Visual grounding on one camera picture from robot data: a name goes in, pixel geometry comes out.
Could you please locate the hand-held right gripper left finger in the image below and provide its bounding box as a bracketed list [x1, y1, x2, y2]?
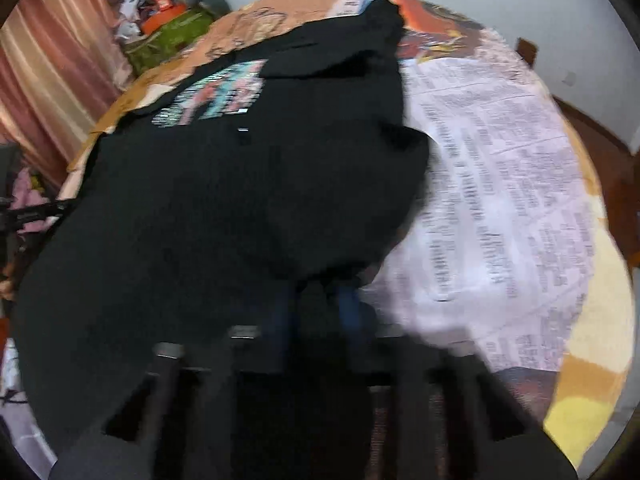
[102, 285, 307, 456]

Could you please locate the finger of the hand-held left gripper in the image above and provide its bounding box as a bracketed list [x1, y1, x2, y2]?
[10, 199, 76, 228]

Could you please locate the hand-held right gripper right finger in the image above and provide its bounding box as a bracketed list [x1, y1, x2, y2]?
[330, 280, 531, 446]

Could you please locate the black printed t-shirt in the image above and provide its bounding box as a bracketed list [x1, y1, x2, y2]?
[10, 0, 436, 461]

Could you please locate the pink cloth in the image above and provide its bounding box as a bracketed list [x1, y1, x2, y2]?
[12, 167, 51, 233]

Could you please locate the striped pink curtain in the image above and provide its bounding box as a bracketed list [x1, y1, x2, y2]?
[0, 0, 133, 181]

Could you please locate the white plastic bag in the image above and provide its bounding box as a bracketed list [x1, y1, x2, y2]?
[0, 335, 56, 466]

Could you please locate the printed blanket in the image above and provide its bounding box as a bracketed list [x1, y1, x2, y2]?
[57, 0, 633, 466]

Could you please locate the green patterned bag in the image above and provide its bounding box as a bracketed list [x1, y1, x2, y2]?
[122, 7, 216, 78]

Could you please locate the pile of mixed clutter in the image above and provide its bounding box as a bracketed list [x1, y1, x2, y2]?
[117, 0, 186, 41]

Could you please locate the orange box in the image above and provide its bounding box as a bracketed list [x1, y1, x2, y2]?
[140, 0, 188, 36]

